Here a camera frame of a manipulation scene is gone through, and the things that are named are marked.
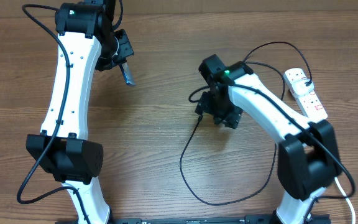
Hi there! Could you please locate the blue Samsung Galaxy smartphone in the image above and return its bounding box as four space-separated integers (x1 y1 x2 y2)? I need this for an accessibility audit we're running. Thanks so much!
119 62 135 86

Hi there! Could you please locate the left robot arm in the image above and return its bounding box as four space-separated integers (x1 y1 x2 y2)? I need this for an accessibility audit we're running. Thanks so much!
25 0 135 223

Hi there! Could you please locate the white power strip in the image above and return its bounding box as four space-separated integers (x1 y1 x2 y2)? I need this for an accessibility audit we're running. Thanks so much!
284 68 328 123

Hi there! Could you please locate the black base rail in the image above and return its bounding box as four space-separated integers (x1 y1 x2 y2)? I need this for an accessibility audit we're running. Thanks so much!
54 213 332 224

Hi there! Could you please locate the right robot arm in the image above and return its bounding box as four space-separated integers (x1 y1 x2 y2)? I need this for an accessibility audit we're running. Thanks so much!
196 55 342 223

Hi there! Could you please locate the white charger plug adapter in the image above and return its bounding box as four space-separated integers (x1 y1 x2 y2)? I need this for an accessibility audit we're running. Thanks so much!
290 79 314 98

